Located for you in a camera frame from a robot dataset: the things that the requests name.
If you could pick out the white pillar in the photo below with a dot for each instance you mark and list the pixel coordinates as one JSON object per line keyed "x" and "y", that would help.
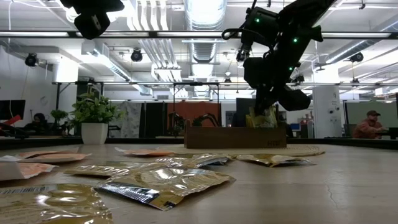
{"x": 326, "y": 118}

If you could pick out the orange partition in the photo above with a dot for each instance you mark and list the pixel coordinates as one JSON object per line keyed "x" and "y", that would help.
{"x": 192, "y": 107}

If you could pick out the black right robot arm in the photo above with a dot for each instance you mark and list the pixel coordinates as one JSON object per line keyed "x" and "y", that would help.
{"x": 298, "y": 25}

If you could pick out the brown wooden tea box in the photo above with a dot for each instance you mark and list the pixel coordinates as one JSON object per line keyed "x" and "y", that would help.
{"x": 230, "y": 138}

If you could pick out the person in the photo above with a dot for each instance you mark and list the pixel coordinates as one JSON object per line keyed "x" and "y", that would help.
{"x": 38, "y": 119}
{"x": 370, "y": 129}

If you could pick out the small black ceiling device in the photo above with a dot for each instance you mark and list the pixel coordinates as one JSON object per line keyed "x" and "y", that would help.
{"x": 299, "y": 79}

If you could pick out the black side table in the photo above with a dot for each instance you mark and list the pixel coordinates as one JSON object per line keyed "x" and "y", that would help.
{"x": 391, "y": 133}

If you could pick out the dark partition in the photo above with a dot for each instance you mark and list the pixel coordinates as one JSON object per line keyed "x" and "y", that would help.
{"x": 154, "y": 119}

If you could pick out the grey partition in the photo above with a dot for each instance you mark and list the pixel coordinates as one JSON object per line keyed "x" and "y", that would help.
{"x": 354, "y": 115}

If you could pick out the black monitor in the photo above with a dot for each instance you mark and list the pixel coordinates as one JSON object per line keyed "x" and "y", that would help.
{"x": 245, "y": 107}
{"x": 14, "y": 107}

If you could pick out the orange tea bag packet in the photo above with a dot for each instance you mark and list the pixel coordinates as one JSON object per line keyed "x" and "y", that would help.
{"x": 37, "y": 153}
{"x": 56, "y": 157}
{"x": 143, "y": 152}
{"x": 25, "y": 170}

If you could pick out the green plant in white pot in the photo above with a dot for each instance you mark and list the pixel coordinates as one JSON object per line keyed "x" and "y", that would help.
{"x": 94, "y": 133}

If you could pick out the blue bin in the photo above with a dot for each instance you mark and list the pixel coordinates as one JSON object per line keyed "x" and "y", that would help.
{"x": 293, "y": 127}

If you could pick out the patterned grey curtain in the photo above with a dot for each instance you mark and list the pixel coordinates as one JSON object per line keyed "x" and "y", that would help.
{"x": 127, "y": 119}

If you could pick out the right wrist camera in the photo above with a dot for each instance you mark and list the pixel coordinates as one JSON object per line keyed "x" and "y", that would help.
{"x": 262, "y": 28}

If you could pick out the black background robot arm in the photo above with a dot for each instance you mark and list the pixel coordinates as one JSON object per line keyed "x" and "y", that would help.
{"x": 205, "y": 119}
{"x": 177, "y": 120}

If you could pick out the black background rig frame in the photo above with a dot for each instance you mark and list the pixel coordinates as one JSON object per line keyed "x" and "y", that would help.
{"x": 196, "y": 83}

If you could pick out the black aluminium table frame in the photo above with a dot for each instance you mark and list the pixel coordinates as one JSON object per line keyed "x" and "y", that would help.
{"x": 46, "y": 141}

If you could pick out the small background plant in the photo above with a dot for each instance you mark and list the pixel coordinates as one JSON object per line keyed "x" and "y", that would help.
{"x": 59, "y": 115}

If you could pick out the overhead LED light bar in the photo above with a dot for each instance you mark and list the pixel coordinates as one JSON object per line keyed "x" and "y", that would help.
{"x": 155, "y": 34}

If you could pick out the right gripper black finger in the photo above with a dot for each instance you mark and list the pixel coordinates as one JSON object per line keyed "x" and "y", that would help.
{"x": 261, "y": 102}
{"x": 272, "y": 102}

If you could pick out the silver round air duct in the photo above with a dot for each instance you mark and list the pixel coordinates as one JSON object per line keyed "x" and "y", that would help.
{"x": 205, "y": 14}

